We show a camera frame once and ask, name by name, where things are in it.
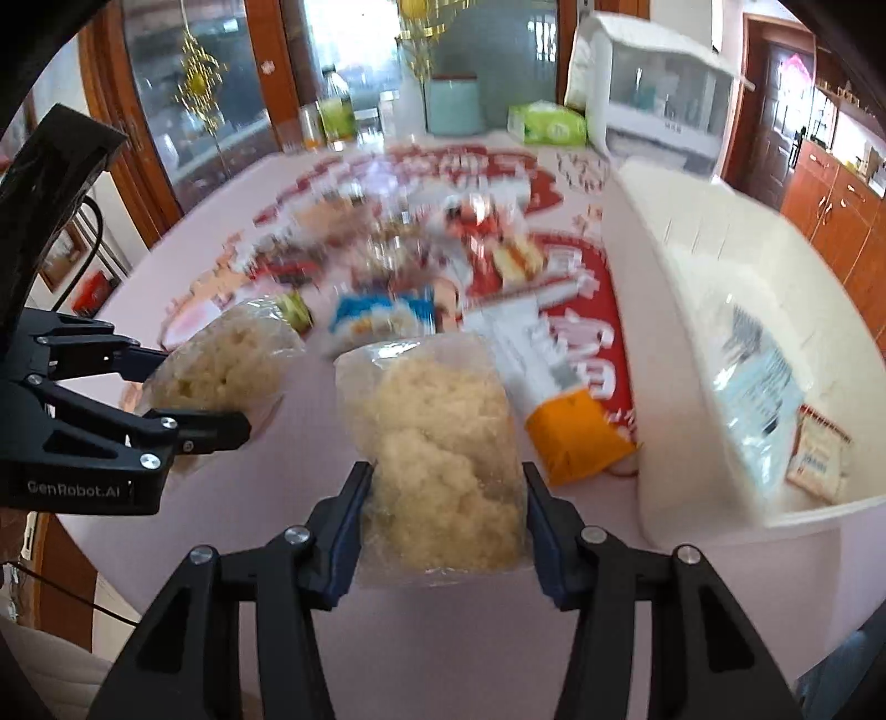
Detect red container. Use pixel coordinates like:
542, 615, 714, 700
73, 270, 119, 316

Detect clear packet with blue print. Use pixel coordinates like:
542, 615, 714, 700
696, 291, 807, 486

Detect small green candy packet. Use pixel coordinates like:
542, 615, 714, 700
277, 292, 314, 335

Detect blue white candy packet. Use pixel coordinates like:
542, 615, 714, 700
327, 291, 444, 351

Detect clear puffed rice snack bag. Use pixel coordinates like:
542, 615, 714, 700
135, 296, 309, 479
333, 331, 534, 589

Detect gold sunflower door ornament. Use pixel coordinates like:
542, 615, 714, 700
176, 28, 229, 132
398, 0, 451, 77

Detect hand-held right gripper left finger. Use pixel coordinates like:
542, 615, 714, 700
86, 460, 378, 720

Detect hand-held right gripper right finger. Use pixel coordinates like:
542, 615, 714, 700
522, 462, 807, 720

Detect black cable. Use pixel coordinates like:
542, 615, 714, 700
51, 197, 105, 312

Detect small red bordered packet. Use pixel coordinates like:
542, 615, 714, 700
785, 405, 852, 503

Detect white countertop dish cabinet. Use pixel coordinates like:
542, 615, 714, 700
566, 12, 755, 177

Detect white plastic storage bin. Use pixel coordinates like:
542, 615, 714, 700
601, 158, 883, 548

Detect wooden sideboard cabinet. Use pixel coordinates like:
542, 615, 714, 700
782, 69, 886, 306

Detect teal canister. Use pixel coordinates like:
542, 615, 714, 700
424, 73, 486, 136

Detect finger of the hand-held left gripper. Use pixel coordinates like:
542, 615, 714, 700
20, 374, 251, 475
24, 310, 171, 380

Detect green tissue box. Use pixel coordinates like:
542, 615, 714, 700
507, 100, 588, 146

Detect wooden framed glass door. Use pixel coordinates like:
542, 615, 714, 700
79, 0, 298, 209

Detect pile of assorted snack packets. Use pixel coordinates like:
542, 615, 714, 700
249, 187, 575, 299

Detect bottle with green label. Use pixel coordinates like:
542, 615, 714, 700
318, 65, 357, 143

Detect dark wooden entrance door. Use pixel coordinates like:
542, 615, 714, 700
720, 14, 804, 209

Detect white and orange snack packet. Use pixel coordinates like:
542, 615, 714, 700
477, 291, 641, 486

